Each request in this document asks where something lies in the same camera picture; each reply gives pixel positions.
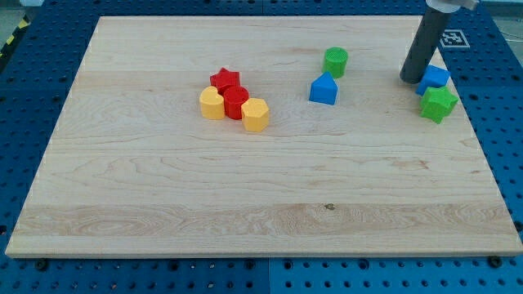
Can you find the blue cube block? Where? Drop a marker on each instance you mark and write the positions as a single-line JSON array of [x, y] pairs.
[[433, 76]]

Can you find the light wooden board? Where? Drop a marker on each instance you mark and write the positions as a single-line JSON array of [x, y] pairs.
[[133, 169]]

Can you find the yellow hexagon block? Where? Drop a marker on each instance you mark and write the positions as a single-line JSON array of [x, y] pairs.
[[255, 114]]

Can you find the red cylinder block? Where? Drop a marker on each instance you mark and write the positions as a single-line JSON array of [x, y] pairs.
[[234, 97]]

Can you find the yellow heart block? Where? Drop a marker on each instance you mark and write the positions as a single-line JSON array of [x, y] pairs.
[[211, 103]]

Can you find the red star block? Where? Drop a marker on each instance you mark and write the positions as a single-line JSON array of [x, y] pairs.
[[224, 79]]

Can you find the blue house-shaped block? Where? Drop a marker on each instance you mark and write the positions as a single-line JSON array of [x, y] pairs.
[[324, 89]]

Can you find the green cylinder block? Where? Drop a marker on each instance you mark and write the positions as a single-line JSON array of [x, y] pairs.
[[335, 59]]

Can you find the green star block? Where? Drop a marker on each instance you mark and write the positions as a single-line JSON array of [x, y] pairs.
[[437, 103]]

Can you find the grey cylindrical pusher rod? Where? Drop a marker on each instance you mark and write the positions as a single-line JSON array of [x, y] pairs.
[[424, 44]]

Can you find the black white fiducial marker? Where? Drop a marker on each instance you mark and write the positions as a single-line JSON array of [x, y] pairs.
[[454, 38]]

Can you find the black bolt left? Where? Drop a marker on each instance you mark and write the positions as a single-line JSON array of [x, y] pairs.
[[41, 264]]

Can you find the black bolt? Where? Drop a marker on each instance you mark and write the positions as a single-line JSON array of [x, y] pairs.
[[41, 264], [494, 262]]

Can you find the black bolt right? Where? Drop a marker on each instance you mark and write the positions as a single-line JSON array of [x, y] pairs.
[[494, 262]]

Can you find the white rod mount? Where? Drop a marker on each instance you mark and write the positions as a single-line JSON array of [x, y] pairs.
[[451, 6]]

